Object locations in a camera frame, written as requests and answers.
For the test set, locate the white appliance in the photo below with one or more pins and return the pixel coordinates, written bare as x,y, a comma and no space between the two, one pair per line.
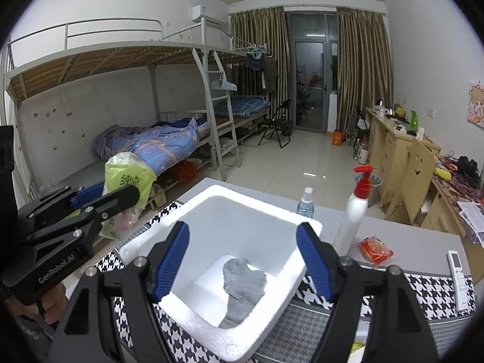
332,109

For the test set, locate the white thermos bottle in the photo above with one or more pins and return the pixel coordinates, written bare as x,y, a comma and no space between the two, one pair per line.
363,155

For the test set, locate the houndstooth tablecloth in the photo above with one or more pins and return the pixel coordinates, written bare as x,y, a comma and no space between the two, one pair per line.
423,291

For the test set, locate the red plastic bag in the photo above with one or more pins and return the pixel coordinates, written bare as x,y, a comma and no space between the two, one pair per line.
185,172

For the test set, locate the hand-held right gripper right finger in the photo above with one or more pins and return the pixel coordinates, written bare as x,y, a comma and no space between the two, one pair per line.
314,261

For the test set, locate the white foam box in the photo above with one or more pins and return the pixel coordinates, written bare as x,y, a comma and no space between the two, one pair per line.
211,211

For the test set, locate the blue plaid quilt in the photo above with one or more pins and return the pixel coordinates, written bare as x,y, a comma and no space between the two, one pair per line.
158,140

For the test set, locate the white pump bottle red cap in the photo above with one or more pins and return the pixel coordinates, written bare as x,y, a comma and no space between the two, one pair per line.
353,215

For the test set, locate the white metal bunk bed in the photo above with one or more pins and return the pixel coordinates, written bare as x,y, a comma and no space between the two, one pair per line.
227,55
113,51

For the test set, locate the green white plastic bag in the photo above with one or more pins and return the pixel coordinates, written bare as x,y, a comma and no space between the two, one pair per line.
124,170

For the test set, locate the clear blue spray bottle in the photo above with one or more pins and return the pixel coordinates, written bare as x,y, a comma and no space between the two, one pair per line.
304,208

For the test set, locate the wooden chair smiley cutout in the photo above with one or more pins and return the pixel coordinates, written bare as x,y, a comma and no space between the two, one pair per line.
416,166

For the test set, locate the yellow soft toy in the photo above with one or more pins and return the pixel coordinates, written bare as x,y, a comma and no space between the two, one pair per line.
442,174

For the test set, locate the pink cartoon wall poster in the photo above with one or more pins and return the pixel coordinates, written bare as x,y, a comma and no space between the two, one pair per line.
477,102

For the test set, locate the printed paper sheets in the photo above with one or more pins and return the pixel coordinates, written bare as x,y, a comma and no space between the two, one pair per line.
470,211

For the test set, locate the light wooden cabinet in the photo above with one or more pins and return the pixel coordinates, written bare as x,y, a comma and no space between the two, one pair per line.
385,140

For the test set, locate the hanging dark blue clothes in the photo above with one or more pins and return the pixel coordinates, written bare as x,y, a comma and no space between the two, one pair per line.
253,62

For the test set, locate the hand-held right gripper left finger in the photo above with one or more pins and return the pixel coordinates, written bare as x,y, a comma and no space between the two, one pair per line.
172,261

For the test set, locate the person's left hand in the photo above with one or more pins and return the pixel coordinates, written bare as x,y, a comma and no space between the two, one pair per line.
53,304

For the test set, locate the brown striped curtain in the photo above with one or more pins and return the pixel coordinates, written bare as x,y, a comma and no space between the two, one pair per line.
363,64
257,26

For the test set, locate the white air conditioner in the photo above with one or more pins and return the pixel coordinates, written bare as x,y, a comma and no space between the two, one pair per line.
200,12

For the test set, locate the black folding chair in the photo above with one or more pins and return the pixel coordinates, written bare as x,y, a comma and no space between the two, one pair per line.
278,113

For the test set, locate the blue plaid bedding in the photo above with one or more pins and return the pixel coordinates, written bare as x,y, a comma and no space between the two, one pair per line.
245,106

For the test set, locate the white remote control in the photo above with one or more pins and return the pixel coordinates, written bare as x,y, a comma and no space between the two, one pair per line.
459,279

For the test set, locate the grey sock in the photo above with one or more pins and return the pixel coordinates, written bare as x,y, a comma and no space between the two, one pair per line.
242,283

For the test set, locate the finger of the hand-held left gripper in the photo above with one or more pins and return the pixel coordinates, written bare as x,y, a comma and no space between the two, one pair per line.
121,198
89,196

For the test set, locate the black bag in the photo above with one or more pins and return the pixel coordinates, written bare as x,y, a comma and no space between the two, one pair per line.
467,164

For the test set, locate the glass balcony door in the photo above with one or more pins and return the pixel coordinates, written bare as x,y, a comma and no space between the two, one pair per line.
308,83

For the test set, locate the red snack packet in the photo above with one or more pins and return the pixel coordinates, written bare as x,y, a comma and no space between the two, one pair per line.
374,251

